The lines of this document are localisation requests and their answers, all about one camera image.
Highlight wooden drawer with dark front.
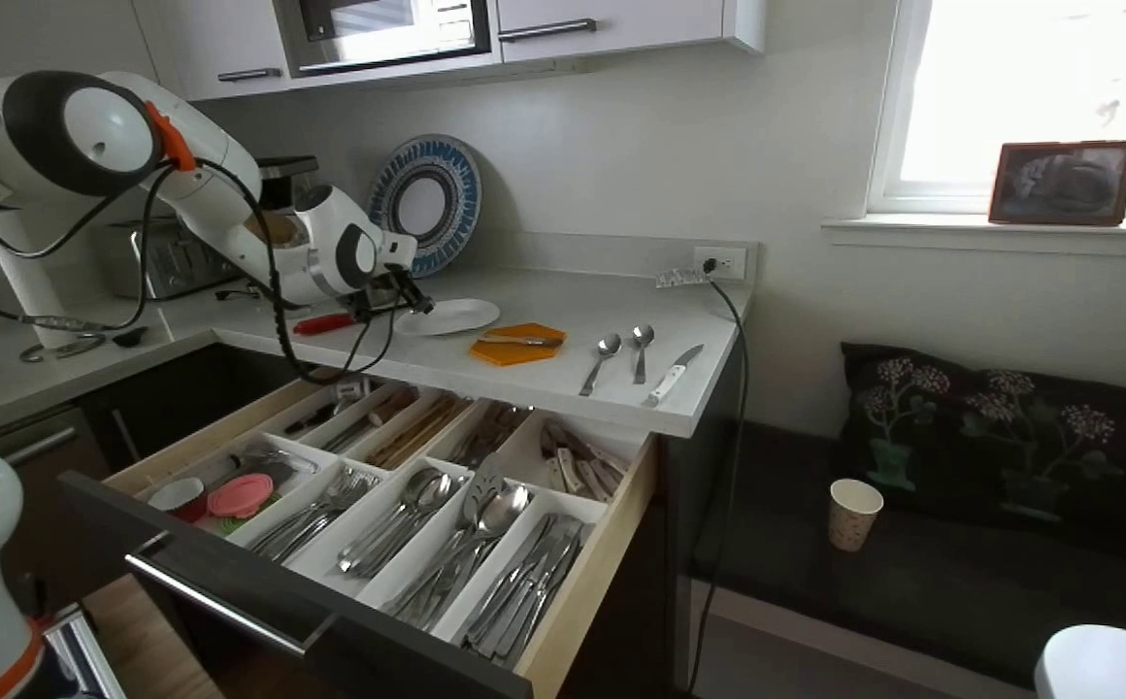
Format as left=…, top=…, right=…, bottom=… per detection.
left=53, top=373, right=665, bottom=699

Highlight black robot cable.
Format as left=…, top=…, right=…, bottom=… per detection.
left=0, top=101, right=399, bottom=388

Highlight dark floral cushion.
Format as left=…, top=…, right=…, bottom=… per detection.
left=834, top=338, right=1126, bottom=565

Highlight steel table knife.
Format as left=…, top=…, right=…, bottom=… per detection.
left=488, top=514, right=590, bottom=664
left=461, top=517, right=563, bottom=657

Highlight black handled corkscrew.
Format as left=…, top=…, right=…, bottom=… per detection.
left=277, top=392, right=349, bottom=446

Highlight white handled knife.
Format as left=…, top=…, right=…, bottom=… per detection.
left=642, top=341, right=705, bottom=410

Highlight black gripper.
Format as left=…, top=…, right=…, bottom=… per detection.
left=340, top=270, right=437, bottom=325

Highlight blue patterned decorative plate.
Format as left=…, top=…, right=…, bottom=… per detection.
left=366, top=130, right=488, bottom=283

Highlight built-in microwave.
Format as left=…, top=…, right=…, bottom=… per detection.
left=269, top=0, right=500, bottom=79

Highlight small steel spoon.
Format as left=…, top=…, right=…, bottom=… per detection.
left=361, top=468, right=466, bottom=573
left=334, top=463, right=444, bottom=577

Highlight open wooden kitchen drawer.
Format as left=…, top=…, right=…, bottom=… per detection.
left=140, top=379, right=633, bottom=670

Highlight white upper cabinet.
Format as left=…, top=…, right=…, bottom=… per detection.
left=129, top=0, right=768, bottom=103

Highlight black outlet cable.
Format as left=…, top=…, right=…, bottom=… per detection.
left=676, top=277, right=756, bottom=699

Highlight white wall outlet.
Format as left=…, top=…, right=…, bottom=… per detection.
left=692, top=243, right=751, bottom=283

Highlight silver cabinet handle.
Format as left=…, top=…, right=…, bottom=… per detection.
left=496, top=15, right=603, bottom=48
left=214, top=63, right=290, bottom=89

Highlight orange cutting mat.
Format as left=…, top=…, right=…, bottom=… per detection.
left=466, top=317, right=572, bottom=369

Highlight dark metal chopstick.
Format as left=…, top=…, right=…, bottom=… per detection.
left=313, top=383, right=418, bottom=459

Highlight window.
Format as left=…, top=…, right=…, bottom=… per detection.
left=888, top=0, right=1126, bottom=222

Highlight black bench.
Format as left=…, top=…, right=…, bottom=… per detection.
left=692, top=420, right=1126, bottom=692

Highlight pink silicone lid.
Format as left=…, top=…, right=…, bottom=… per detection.
left=201, top=468, right=278, bottom=523

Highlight silver drawer handle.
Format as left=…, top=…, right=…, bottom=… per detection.
left=122, top=549, right=340, bottom=661

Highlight steel fork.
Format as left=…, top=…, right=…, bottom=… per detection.
left=247, top=479, right=357, bottom=565
left=269, top=464, right=379, bottom=559

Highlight paper cup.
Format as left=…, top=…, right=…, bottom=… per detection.
left=823, top=475, right=888, bottom=559

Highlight red handled tool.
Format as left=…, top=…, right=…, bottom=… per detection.
left=289, top=308, right=369, bottom=341

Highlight large steel spoon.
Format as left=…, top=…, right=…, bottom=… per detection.
left=391, top=479, right=505, bottom=612
left=418, top=480, right=536, bottom=620

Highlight wooden chopstick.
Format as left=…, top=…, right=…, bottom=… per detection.
left=366, top=392, right=461, bottom=468

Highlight white rounded object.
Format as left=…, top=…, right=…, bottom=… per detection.
left=1028, top=620, right=1126, bottom=699

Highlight cream handled knife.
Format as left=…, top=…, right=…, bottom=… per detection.
left=536, top=420, right=629, bottom=506

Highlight green silicone lid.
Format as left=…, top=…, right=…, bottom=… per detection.
left=194, top=510, right=251, bottom=539

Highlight dark grey round lid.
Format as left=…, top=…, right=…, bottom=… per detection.
left=230, top=437, right=295, bottom=480

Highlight brown picture frame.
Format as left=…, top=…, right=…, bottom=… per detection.
left=985, top=136, right=1126, bottom=229

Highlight dark base cabinet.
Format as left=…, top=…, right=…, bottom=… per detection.
left=0, top=341, right=738, bottom=699

